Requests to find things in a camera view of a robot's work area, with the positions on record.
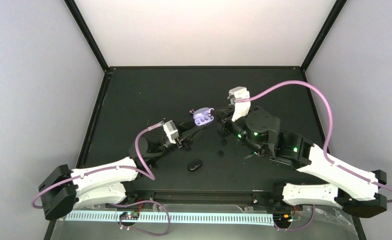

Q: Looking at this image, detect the lavender earbud charging case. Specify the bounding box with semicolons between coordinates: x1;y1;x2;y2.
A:
193;107;215;127

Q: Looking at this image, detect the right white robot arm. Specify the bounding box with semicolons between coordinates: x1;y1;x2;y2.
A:
206;107;388;218

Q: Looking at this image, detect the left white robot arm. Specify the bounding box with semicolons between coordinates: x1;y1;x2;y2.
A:
31;120;207;220

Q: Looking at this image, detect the circuit board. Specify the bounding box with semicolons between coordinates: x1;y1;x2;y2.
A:
273;214;293;223
119;211;140;221

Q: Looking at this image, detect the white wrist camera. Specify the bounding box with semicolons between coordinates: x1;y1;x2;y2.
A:
227;86;251;122
162;120;180;144

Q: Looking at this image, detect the right circuit board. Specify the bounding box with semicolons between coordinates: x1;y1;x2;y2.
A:
273;214;293;223

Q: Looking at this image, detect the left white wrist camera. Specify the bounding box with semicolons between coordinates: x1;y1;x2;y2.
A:
162;120;180;144

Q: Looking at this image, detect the black front aluminium rail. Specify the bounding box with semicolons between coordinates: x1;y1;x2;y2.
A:
125;189;281;206

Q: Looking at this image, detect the left circuit board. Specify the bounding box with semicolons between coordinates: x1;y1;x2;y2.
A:
119;211;140;221

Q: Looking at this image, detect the black earbud charging case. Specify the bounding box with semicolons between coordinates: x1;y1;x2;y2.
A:
187;159;203;172

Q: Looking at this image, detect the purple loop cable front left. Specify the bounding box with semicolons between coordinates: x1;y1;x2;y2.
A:
111;200;172;237

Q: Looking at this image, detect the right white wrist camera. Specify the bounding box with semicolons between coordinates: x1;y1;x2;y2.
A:
227;86;251;122

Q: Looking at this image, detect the white slotted cable duct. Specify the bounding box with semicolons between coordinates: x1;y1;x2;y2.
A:
64;210;274;226

